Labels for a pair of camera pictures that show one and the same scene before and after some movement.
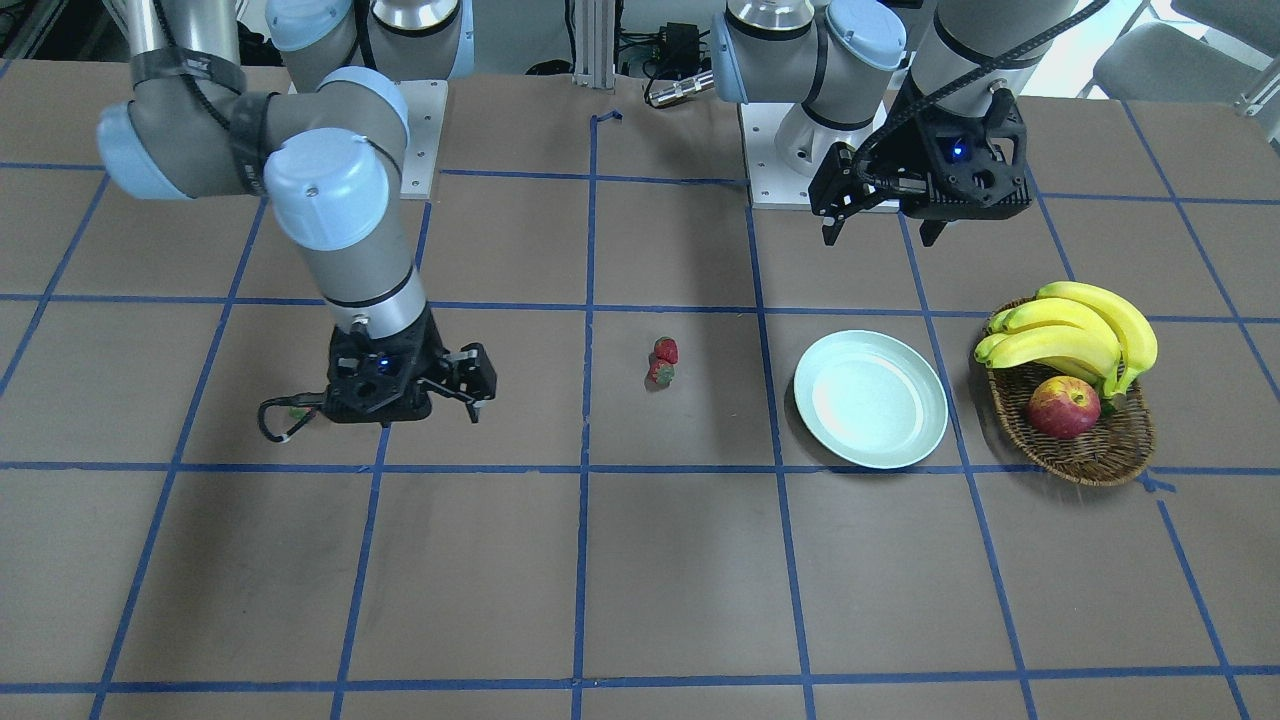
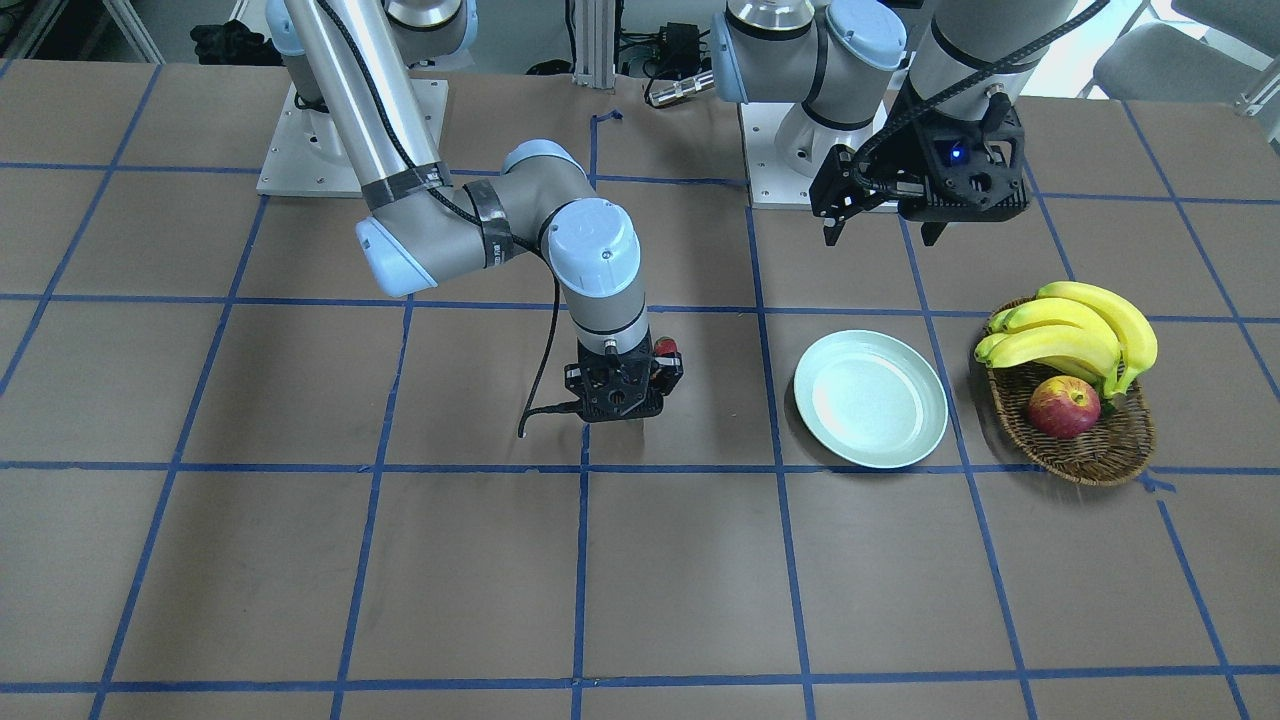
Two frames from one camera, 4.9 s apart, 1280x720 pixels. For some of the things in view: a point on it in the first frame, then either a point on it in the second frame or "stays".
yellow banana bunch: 1074,329 stays
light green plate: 869,399 stays
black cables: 310,400 to 564,407
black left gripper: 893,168 stays
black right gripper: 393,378 to 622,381
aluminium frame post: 595,44 stays
